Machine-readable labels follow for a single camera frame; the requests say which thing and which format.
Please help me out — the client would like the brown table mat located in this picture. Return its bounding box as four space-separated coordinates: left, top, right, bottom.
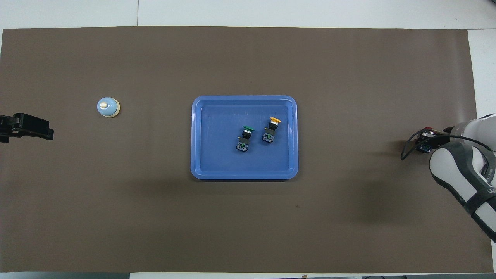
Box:
0 26 489 274

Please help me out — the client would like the green push button switch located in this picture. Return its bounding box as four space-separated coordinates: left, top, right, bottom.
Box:
236 126 255 152

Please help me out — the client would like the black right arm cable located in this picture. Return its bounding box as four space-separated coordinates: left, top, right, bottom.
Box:
400 130 452 160

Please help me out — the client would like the light blue call bell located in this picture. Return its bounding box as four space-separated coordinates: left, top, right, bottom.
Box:
97 97 121 118

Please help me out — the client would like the blue plastic tray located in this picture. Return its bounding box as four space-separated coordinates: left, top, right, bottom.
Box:
191 95 299 181

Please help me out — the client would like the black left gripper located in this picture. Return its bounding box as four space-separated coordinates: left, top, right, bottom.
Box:
0 113 54 143

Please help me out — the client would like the red push button switch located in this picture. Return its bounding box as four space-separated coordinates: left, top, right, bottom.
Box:
418 126 440 154

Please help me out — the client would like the yellow push button switch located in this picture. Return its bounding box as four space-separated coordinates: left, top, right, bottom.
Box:
262 117 282 144

